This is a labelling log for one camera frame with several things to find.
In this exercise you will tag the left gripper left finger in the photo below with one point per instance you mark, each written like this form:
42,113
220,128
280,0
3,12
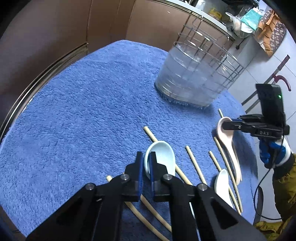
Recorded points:
133,188

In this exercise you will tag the clear utensil holder wire rack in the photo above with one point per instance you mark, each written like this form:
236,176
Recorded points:
198,67

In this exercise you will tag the brown kitchen cabinets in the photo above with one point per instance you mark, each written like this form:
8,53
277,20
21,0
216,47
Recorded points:
41,38

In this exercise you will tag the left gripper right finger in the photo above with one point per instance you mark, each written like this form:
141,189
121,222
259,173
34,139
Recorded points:
160,191

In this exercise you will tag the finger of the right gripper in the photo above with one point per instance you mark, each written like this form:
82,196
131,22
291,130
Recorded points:
232,125
236,120

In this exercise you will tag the brown patterned apron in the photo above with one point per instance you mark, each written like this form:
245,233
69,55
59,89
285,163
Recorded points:
270,32

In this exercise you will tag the maroon handled umbrella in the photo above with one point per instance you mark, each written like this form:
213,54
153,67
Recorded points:
273,79

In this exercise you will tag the right blue gloved hand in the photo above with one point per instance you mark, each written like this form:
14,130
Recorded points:
274,153

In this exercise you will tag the wooden chopstick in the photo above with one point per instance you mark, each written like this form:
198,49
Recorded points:
227,171
145,222
194,161
155,213
219,169
177,169

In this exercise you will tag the white ceramic spoon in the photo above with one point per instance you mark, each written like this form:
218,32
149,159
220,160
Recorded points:
221,187

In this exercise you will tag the teal plastic bag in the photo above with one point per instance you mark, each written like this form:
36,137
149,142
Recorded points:
252,18

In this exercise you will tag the yellow detergent bag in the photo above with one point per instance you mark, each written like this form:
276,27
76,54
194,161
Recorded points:
215,14

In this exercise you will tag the light blue ceramic spoon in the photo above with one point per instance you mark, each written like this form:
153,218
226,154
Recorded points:
164,155

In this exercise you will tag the blue towel mat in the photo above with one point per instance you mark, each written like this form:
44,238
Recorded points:
88,123

